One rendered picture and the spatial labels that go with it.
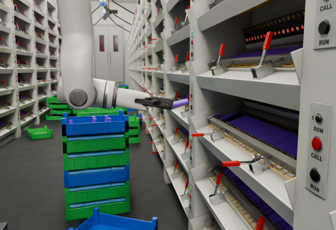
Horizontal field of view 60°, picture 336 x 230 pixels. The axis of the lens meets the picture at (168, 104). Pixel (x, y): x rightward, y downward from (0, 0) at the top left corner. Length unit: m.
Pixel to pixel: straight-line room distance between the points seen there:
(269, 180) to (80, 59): 0.53
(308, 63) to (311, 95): 0.04
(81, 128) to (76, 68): 0.64
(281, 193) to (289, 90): 0.18
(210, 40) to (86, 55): 0.45
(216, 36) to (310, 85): 0.65
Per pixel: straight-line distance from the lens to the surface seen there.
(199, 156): 1.08
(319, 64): 0.43
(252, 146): 0.72
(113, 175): 1.45
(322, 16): 0.44
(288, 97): 0.51
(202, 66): 1.03
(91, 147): 1.40
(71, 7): 0.85
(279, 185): 0.58
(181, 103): 0.90
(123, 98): 0.84
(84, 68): 0.78
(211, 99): 1.05
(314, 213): 0.47
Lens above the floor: 0.70
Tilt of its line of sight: 7 degrees down
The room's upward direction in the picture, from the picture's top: straight up
